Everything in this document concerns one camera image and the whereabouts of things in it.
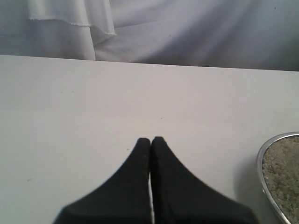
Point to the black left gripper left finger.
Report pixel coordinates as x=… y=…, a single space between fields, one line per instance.
x=123 y=199

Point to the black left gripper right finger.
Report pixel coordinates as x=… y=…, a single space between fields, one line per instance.
x=179 y=197

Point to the round steel tray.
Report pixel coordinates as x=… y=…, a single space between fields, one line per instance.
x=259 y=167

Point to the greenish-grey granular food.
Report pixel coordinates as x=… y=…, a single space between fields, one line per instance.
x=281 y=173

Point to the white cloth backdrop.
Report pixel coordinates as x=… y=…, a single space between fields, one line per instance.
x=254 y=34

